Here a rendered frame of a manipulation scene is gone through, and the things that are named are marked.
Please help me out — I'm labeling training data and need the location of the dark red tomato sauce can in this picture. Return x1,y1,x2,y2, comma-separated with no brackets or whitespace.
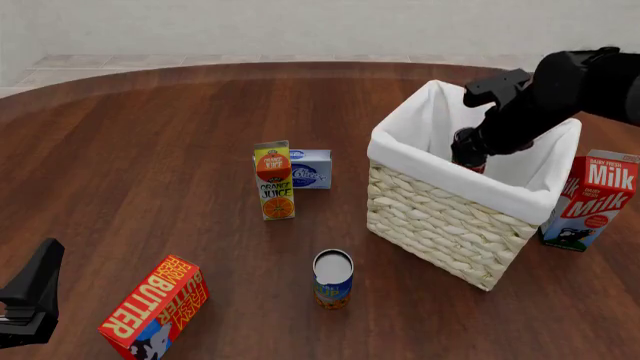
451,138,489,175

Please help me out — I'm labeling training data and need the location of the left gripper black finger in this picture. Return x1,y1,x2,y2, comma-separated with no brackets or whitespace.
0,237,66,313

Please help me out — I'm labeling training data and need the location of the blue and orange soup can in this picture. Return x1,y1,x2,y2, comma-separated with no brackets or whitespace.
312,248,355,312

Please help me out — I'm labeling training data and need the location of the red and white milk carton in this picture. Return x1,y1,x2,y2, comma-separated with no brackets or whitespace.
538,148,640,253

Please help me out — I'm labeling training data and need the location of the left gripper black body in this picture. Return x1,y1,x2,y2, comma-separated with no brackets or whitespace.
0,298,60,350

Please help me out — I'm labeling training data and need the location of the orange juice carton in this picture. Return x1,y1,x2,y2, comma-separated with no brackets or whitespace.
253,140,297,222

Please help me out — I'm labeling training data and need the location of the red butter box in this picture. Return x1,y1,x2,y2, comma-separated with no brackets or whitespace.
97,254,211,360

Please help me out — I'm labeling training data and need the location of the blue cream cheese box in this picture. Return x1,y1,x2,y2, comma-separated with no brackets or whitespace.
288,148,333,190

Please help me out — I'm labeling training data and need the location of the woven basket with white liner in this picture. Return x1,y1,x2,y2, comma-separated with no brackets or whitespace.
366,78,584,293

